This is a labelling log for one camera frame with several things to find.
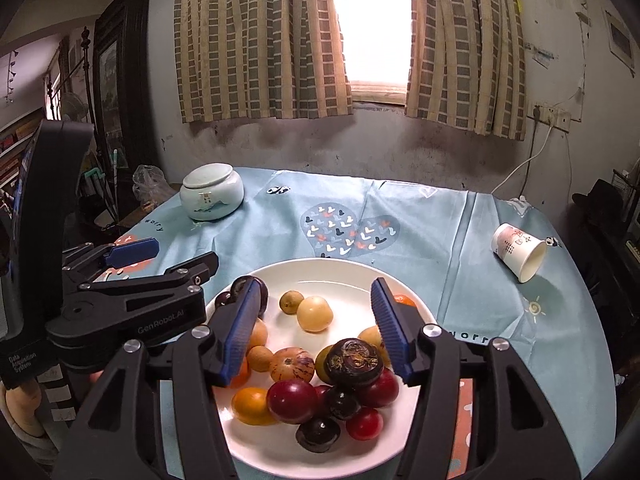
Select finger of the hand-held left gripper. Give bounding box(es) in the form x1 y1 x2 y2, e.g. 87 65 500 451
62 238 161 283
77 251 221 297

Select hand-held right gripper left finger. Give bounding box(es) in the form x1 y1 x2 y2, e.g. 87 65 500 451
52 290 262 480

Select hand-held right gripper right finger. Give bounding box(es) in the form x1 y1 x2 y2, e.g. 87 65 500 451
370 277 583 480

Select large yellow fruit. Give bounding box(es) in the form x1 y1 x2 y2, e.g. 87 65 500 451
248 317 269 353

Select tan longan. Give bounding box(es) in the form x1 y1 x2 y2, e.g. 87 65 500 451
246 345 274 373

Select dark brown mangosteen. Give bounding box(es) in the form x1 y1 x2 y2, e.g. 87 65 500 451
325 338 385 388

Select dark purple plum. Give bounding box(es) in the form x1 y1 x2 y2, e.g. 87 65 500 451
230 276 269 318
325 385 362 421
295 416 342 453

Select striped pepino melon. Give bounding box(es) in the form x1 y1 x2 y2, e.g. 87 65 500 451
270 347 317 382

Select orange tomato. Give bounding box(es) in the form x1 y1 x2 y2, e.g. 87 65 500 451
231 386 281 427

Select white oval plate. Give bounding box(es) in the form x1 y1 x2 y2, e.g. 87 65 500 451
212 258 438 478

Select large dark red plum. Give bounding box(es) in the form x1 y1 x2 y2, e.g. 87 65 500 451
266 380 320 425

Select person's left forearm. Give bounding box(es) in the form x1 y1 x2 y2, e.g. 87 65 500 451
5 430 61 476

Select person's left hand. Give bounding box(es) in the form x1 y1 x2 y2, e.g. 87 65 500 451
5 379 47 436

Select clear plastic bag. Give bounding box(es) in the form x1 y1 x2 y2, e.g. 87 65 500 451
132 165 168 206

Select light blue printed tablecloth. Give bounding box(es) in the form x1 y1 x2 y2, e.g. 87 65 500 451
97 167 618 480

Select pale ceramic lidded jar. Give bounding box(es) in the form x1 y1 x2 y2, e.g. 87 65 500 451
180 162 245 222

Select white paper cup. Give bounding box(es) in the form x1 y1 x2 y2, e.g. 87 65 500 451
490 222 548 284

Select electric fan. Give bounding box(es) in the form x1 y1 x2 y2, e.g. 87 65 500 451
62 92 88 123

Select dark framed picture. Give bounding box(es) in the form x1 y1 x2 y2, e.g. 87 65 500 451
92 0 161 181

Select black hat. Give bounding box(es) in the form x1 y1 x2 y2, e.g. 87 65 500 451
571 179 626 226

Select checked beige curtain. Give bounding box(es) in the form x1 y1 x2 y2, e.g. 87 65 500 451
172 0 353 123
404 0 528 141

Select bright window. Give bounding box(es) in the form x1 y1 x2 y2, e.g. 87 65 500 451
327 0 413 106

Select white power cable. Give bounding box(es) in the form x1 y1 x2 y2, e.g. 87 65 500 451
490 122 556 216

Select white wall outlet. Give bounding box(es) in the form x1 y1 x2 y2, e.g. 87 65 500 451
530 104 572 133

